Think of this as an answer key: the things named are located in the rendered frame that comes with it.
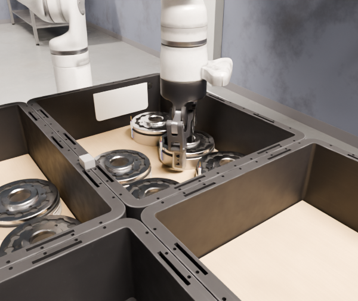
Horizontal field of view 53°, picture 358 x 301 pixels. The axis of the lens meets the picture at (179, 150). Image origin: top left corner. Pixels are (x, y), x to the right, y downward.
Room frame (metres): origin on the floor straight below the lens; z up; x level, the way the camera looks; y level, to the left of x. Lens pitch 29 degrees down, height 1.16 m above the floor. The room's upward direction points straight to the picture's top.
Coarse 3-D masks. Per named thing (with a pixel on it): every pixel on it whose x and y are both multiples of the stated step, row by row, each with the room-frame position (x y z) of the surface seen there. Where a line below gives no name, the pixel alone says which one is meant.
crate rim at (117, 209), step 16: (32, 112) 0.55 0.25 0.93; (48, 128) 0.49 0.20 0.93; (64, 144) 0.44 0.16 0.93; (80, 176) 0.37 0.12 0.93; (96, 176) 0.36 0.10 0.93; (96, 192) 0.33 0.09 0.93; (112, 192) 0.33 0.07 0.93; (112, 208) 0.30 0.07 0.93; (96, 224) 0.27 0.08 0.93; (48, 240) 0.25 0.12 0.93; (64, 240) 0.25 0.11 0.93; (16, 256) 0.23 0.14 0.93
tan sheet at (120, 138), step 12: (108, 132) 0.68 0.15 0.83; (120, 132) 0.68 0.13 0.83; (84, 144) 0.63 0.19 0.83; (96, 144) 0.63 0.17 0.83; (108, 144) 0.63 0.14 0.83; (120, 144) 0.63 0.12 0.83; (132, 144) 0.63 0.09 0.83; (156, 156) 0.58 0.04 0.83; (156, 168) 0.54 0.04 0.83; (168, 168) 0.54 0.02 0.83; (180, 180) 0.50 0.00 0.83
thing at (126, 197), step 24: (48, 96) 0.63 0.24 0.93; (216, 96) 0.63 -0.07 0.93; (48, 120) 0.52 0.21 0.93; (264, 120) 0.52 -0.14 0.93; (72, 144) 0.44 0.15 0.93; (288, 144) 0.44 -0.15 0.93; (96, 168) 0.38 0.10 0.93; (216, 168) 0.38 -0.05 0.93; (120, 192) 0.33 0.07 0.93; (168, 192) 0.33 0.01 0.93
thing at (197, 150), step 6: (198, 132) 0.62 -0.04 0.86; (204, 132) 0.62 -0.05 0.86; (162, 138) 0.59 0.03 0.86; (204, 138) 0.60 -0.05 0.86; (210, 138) 0.59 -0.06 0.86; (162, 144) 0.57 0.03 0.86; (198, 144) 0.57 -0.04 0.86; (204, 144) 0.57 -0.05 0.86; (210, 144) 0.57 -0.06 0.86; (186, 150) 0.55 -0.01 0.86; (192, 150) 0.55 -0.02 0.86; (198, 150) 0.54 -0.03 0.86; (204, 150) 0.54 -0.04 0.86
